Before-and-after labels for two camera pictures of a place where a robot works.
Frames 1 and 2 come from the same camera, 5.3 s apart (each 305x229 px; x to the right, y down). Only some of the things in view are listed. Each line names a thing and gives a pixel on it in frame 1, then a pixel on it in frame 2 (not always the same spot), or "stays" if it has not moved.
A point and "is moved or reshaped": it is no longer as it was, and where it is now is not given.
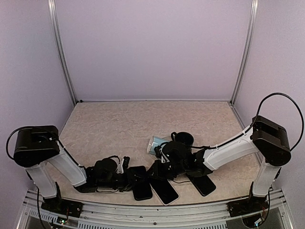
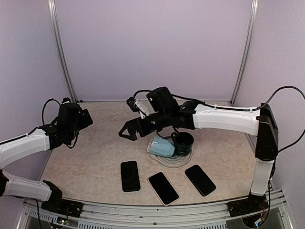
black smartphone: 165,191 stays
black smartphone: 140,182 is moved or reshaped
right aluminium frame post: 253,17 stays
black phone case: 204,184 stays
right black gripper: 157,171 to 134,127
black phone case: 140,183 is moved or reshaped
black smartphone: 204,184 stays
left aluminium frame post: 58,44 stays
